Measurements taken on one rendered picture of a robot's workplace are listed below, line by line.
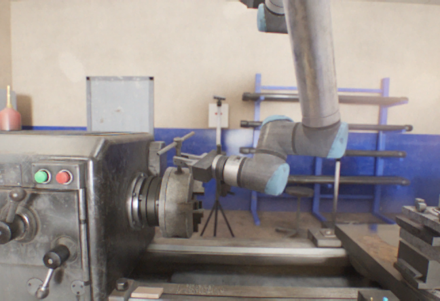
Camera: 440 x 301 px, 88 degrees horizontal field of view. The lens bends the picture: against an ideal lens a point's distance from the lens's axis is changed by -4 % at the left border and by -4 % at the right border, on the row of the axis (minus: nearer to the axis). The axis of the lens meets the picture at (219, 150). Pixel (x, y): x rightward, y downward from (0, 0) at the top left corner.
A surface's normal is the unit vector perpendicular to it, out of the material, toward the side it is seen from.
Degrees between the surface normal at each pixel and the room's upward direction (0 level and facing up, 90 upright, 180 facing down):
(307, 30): 120
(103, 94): 90
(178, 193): 60
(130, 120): 90
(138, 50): 90
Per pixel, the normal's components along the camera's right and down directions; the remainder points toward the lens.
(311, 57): -0.35, 0.57
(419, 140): -0.03, 0.10
